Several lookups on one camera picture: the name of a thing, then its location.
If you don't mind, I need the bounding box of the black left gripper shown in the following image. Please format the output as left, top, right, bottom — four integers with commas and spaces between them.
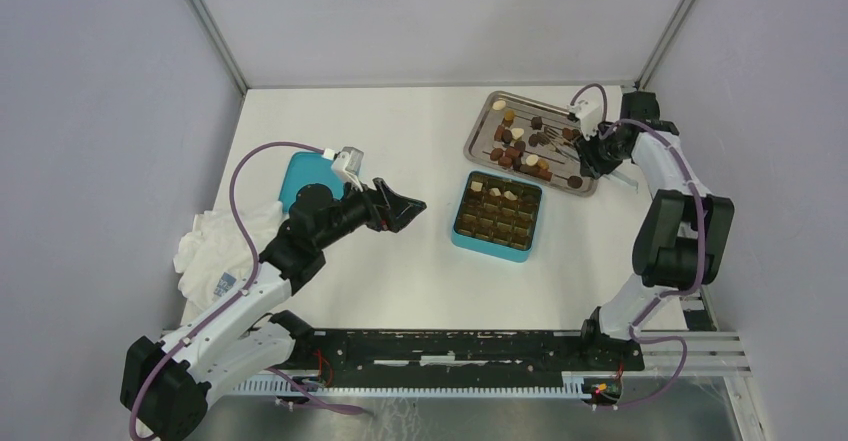
315, 173, 426, 250

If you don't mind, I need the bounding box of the teal chocolate box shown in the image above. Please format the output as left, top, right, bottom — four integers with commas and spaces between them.
450, 171, 542, 263

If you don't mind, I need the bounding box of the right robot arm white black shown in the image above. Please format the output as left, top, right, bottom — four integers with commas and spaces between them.
568, 88, 735, 369

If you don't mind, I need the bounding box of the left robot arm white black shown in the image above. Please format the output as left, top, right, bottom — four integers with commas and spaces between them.
119, 178, 427, 440

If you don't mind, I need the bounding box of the steel tray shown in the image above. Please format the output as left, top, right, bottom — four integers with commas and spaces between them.
463, 91, 597, 197

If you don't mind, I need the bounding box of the teal box lid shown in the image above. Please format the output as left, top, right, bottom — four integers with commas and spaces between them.
278, 152, 344, 214

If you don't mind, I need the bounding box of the white cloth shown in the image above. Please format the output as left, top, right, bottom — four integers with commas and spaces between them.
173, 209, 252, 324

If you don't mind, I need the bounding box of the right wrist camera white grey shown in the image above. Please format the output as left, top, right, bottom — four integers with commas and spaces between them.
568, 100, 604, 139

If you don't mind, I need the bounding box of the wrist camera white grey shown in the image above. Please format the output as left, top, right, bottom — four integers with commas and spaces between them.
322, 146, 364, 192
568, 100, 604, 139

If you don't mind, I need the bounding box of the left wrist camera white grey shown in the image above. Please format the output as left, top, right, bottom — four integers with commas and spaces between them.
322, 146, 364, 192

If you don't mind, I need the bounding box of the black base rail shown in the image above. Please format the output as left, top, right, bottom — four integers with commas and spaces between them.
282, 329, 645, 389

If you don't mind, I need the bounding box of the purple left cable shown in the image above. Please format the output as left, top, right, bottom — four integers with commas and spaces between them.
128, 141, 372, 441

